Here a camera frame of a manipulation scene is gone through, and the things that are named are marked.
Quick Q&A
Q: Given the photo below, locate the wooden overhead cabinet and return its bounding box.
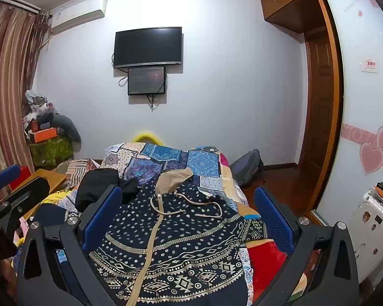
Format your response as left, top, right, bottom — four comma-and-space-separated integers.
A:
259, 0, 326, 34

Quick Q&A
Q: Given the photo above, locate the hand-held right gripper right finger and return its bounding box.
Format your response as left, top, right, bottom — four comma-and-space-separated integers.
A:
254, 185, 361, 306

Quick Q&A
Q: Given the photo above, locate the black wall television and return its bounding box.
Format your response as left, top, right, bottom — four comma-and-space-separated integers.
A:
113, 27, 183, 69

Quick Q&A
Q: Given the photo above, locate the blue patchwork quilt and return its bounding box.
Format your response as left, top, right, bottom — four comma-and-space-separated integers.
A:
56, 142, 250, 218

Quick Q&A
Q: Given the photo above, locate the white air conditioner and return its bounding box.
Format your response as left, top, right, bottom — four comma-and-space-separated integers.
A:
49, 0, 107, 35

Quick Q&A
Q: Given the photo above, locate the white sliding wardrobe door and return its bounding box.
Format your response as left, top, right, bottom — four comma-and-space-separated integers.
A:
316, 0, 383, 227

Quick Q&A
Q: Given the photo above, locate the striped bedding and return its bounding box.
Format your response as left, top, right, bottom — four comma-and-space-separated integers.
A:
56, 158, 103, 187

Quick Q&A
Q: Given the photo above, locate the small black wall monitor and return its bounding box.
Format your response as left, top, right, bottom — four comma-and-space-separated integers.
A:
128, 66, 166, 96

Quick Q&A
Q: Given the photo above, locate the black monitor cable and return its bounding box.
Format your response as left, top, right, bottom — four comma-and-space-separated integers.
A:
147, 73, 170, 113

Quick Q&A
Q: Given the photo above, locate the orange box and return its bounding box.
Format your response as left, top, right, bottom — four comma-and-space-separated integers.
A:
32, 127, 58, 143

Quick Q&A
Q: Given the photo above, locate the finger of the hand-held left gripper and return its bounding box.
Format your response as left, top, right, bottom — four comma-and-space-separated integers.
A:
0, 177, 51, 239
0, 164, 22, 208

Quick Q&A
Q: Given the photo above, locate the pile of household clutter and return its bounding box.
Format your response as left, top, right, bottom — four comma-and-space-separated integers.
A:
22, 90, 56, 134

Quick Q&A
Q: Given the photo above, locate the small wooden table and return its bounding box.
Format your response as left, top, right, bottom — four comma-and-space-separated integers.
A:
9, 168, 67, 220

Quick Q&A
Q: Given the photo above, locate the grey backpack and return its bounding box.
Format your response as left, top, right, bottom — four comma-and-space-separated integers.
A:
229, 149, 265, 189

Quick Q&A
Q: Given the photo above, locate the white appliance with stickers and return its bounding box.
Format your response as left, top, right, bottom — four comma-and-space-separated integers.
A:
351, 188, 383, 289

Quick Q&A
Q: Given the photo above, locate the multicolour fleece blanket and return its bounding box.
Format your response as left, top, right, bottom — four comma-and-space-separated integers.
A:
219, 153, 308, 306

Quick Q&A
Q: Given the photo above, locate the yellow printed cloth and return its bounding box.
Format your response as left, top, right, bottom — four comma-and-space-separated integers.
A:
48, 189, 74, 205

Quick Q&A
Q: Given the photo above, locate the yellow plastic object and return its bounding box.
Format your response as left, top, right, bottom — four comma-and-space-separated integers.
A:
132, 130, 165, 144

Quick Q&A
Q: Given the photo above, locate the white curtain rail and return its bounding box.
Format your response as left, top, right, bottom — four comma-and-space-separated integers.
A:
0, 0, 42, 15

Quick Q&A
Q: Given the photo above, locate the wooden door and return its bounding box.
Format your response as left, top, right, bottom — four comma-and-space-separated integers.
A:
305, 27, 336, 166

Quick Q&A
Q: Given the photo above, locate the striped brown curtain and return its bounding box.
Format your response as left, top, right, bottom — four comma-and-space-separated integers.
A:
0, 2, 50, 182

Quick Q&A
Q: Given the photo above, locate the red box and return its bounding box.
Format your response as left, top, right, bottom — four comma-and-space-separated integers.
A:
17, 166, 32, 182

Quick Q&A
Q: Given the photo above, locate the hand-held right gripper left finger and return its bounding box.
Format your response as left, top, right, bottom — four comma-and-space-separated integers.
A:
15, 185, 128, 306

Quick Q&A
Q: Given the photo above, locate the black garment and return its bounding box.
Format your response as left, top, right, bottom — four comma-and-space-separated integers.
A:
75, 168, 140, 212

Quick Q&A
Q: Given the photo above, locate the navy patterned hoodie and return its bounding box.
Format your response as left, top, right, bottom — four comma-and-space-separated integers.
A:
89, 167, 269, 306

